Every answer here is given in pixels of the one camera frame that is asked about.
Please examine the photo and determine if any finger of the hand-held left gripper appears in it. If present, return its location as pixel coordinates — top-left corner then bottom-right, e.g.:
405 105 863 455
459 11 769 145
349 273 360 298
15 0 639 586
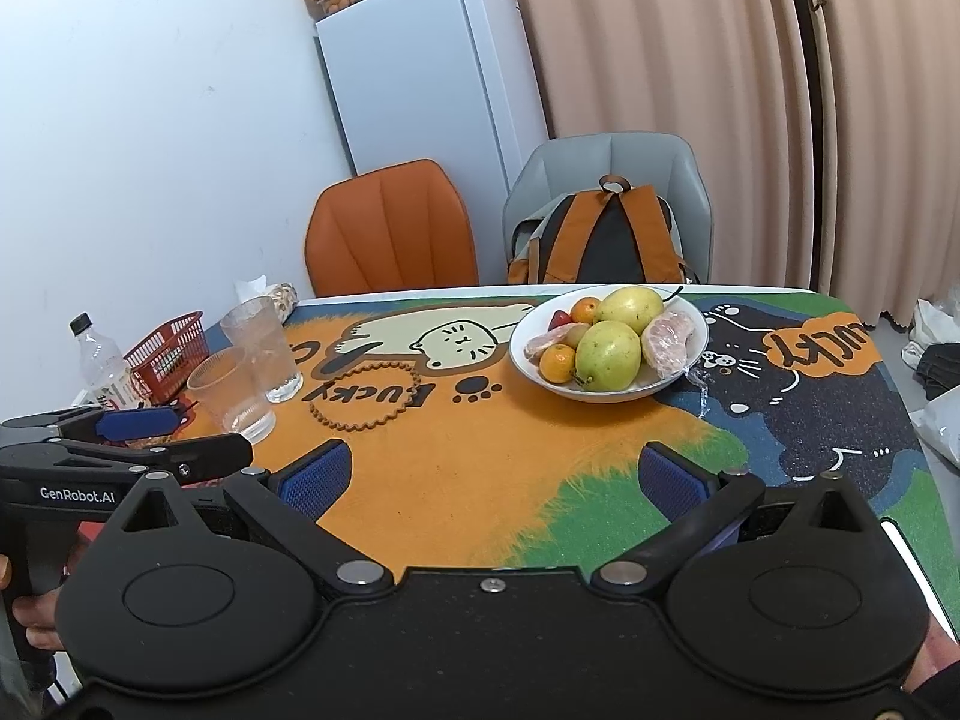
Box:
56 433 254 483
0 404 190 443

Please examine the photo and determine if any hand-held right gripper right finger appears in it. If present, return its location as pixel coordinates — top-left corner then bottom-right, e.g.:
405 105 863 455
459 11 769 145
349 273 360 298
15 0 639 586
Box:
591 442 886 597

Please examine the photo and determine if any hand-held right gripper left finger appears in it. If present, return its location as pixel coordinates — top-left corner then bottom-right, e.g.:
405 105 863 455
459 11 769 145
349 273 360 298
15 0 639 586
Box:
112 441 391 597

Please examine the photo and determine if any white ceramic plate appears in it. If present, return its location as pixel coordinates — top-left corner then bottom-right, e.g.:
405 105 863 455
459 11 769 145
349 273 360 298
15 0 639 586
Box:
508 284 710 404

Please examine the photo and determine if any pink pomelo segment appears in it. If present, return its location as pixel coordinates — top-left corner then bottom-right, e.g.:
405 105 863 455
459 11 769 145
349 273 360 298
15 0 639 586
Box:
640 312 715 422
523 328 564 362

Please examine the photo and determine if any yellow-green pear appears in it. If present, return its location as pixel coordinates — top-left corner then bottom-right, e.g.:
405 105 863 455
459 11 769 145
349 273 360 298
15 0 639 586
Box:
595 286 665 335
575 320 643 392

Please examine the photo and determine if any person's left hand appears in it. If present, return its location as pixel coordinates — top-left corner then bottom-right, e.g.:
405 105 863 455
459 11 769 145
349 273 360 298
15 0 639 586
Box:
0 553 65 652

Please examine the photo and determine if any person's right hand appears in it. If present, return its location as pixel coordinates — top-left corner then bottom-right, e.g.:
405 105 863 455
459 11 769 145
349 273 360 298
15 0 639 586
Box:
910 610 959 692

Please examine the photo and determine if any clear plastic bottle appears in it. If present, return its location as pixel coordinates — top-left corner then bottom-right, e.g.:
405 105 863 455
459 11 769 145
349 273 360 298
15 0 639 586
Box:
69 312 144 410

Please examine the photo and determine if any clear ribbed glass cup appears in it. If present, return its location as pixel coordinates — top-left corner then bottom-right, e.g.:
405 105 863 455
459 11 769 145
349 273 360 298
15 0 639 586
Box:
219 295 304 404
185 346 278 446

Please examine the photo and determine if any red plastic basket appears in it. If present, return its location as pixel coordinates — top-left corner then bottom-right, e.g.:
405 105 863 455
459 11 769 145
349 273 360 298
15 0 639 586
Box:
123 310 212 407

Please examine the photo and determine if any colourful cartoon cat mat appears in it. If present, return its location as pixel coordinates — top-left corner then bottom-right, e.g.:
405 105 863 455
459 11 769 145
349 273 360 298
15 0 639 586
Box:
71 288 935 572

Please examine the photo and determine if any printed tissue pack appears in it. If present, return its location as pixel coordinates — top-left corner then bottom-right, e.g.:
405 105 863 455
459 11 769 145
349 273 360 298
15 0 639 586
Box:
235 273 299 324

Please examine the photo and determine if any orange and black backpack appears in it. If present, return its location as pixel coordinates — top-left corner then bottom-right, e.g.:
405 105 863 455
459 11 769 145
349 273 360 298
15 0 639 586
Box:
508 173 692 287

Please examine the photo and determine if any orange leather chair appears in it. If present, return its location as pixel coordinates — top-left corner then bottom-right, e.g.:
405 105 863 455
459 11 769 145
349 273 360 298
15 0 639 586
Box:
304 159 480 298

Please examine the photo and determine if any white plastic bag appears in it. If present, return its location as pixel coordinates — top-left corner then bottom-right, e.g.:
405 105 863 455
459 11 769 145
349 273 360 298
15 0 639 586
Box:
902 298 960 370
910 385 960 467

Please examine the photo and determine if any pile of black clothes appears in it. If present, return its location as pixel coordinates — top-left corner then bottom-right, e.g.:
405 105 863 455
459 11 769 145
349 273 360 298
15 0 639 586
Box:
914 344 960 401

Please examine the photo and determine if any grey leather chair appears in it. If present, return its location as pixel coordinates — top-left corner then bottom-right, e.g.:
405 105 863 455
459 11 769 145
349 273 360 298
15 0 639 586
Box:
502 132 713 287

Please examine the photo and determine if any pink curtain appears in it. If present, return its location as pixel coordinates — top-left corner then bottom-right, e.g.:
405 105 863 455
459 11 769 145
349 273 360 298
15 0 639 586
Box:
461 0 817 290
813 0 960 320

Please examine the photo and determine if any white refrigerator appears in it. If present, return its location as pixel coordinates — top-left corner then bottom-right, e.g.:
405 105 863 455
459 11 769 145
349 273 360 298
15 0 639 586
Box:
314 0 549 200

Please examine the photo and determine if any brown bead necklace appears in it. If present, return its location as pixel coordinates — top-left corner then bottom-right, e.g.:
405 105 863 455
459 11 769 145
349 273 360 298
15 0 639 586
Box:
309 359 422 434

